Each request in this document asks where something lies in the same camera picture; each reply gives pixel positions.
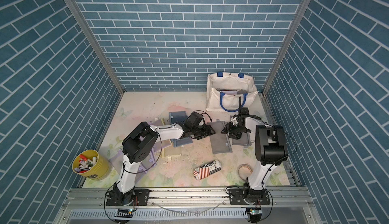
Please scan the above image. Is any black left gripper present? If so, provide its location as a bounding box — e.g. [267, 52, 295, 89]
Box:
[190, 125, 216, 140]

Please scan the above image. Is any grey mesh pouch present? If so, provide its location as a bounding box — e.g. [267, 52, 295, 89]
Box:
[229, 132, 251, 147]
[208, 121, 233, 155]

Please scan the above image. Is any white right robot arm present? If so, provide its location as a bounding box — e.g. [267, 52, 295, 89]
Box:
[222, 107, 288, 191]

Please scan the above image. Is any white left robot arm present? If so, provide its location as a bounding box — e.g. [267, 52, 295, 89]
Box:
[113, 111, 215, 194]

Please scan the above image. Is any blue mesh pouch centre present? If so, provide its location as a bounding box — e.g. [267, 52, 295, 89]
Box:
[169, 111, 192, 148]

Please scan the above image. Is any cream yellow pouch bottom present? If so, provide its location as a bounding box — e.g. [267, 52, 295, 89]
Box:
[162, 145, 182, 161]

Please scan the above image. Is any purple mesh pouch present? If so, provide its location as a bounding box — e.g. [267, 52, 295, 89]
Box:
[148, 118, 173, 155]
[109, 149, 147, 184]
[138, 151, 156, 172]

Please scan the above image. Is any white canvas tote bag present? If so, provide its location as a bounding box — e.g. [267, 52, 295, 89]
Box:
[206, 72, 259, 113]

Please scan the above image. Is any purple mesh pouch lower left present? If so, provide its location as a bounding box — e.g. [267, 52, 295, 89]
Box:
[138, 151, 156, 172]

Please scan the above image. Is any purple mesh pouch bottom left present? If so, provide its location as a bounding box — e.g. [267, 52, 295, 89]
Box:
[109, 149, 147, 184]

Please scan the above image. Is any brown tape roll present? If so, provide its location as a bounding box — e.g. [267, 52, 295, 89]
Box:
[237, 164, 253, 181]

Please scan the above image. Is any crushed striped drink can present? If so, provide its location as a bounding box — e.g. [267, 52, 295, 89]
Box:
[193, 160, 221, 180]

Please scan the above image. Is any yellow bowl with items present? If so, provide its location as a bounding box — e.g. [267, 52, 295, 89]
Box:
[72, 150, 110, 180]

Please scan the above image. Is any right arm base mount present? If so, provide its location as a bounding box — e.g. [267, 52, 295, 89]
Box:
[226, 187, 270, 206]

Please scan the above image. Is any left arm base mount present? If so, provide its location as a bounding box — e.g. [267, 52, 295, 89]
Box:
[105, 189, 151, 206]

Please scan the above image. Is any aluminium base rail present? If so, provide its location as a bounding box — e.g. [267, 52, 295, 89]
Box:
[54, 186, 321, 224]

